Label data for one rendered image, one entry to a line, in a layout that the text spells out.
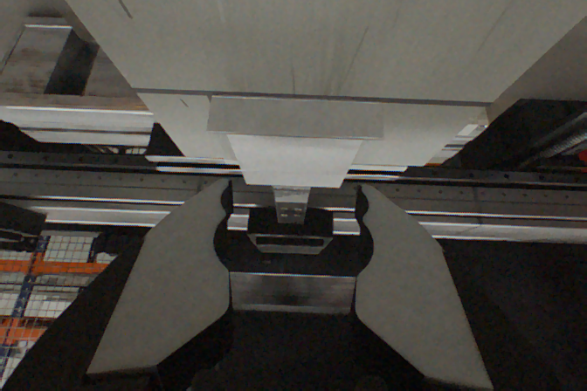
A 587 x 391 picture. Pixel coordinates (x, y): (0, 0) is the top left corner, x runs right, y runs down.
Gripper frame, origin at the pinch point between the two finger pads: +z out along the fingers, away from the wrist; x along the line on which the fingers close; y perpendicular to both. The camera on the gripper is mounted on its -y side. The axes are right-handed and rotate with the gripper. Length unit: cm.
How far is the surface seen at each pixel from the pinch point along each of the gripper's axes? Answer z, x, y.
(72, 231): 34, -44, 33
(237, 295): 2.6, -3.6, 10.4
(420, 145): 6.6, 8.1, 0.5
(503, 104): 166, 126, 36
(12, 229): 24, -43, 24
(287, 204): 15.1, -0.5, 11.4
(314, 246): 19.8, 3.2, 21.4
